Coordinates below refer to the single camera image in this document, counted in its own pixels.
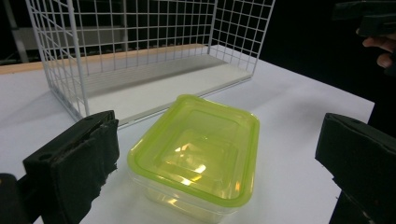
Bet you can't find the white wire grid rack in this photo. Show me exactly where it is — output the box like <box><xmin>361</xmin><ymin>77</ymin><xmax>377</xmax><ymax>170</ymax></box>
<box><xmin>24</xmin><ymin>0</ymin><xmax>276</xmax><ymax>128</ymax></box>

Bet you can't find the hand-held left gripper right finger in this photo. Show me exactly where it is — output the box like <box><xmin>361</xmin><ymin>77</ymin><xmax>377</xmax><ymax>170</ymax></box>
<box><xmin>315</xmin><ymin>112</ymin><xmax>396</xmax><ymax>224</ymax></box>

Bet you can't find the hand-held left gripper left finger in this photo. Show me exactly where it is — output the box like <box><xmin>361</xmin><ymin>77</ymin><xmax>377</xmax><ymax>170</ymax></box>
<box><xmin>22</xmin><ymin>109</ymin><xmax>120</xmax><ymax>224</ymax></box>

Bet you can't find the clear container with green lid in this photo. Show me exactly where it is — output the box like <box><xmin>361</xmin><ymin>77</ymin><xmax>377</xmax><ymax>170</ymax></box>
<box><xmin>126</xmin><ymin>93</ymin><xmax>261</xmax><ymax>224</ymax></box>

